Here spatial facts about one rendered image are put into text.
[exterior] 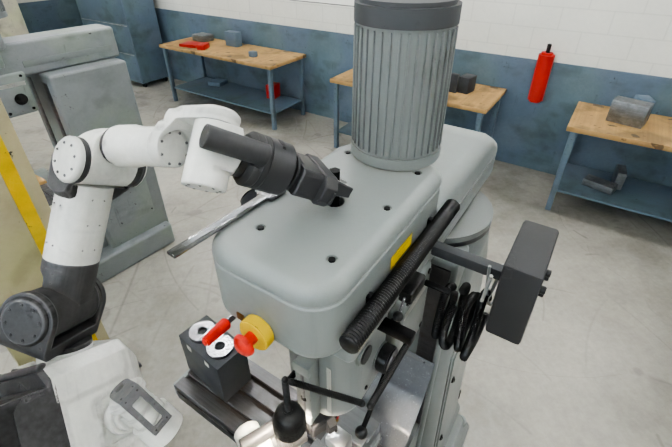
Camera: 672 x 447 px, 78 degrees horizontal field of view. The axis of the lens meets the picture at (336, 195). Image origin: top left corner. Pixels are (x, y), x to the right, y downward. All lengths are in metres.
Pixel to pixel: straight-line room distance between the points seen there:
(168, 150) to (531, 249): 0.76
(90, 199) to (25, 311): 0.20
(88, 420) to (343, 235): 0.54
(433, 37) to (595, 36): 4.06
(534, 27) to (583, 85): 0.75
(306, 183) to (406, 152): 0.27
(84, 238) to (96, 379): 0.25
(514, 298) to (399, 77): 0.53
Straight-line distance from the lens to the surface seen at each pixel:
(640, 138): 4.23
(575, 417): 2.97
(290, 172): 0.65
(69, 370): 0.89
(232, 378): 1.59
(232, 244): 0.68
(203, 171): 0.60
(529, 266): 0.96
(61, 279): 0.87
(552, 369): 3.11
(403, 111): 0.81
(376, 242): 0.68
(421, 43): 0.79
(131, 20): 7.92
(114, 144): 0.75
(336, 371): 0.95
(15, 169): 2.32
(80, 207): 0.83
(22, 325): 0.87
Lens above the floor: 2.31
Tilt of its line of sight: 33 degrees down
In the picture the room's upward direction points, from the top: straight up
